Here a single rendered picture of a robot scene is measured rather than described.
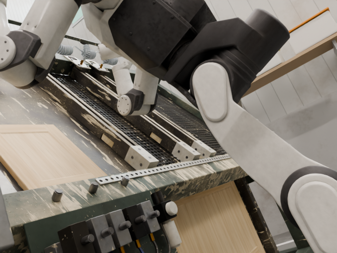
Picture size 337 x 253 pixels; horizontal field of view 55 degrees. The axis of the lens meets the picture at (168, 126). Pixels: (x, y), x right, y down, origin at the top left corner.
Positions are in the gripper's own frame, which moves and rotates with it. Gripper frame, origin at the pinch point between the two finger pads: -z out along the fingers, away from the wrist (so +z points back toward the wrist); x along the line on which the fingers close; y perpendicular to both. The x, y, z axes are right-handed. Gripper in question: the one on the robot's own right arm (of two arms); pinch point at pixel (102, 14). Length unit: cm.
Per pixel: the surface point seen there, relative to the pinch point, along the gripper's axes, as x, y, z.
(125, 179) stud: 6, 11, 77
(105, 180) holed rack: 12, 12, 76
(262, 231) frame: -117, 82, 89
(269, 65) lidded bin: -229, 71, -75
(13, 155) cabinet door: 39, 18, 61
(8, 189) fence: 42, 6, 79
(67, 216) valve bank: 29, 4, 90
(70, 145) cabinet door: 17, 27, 52
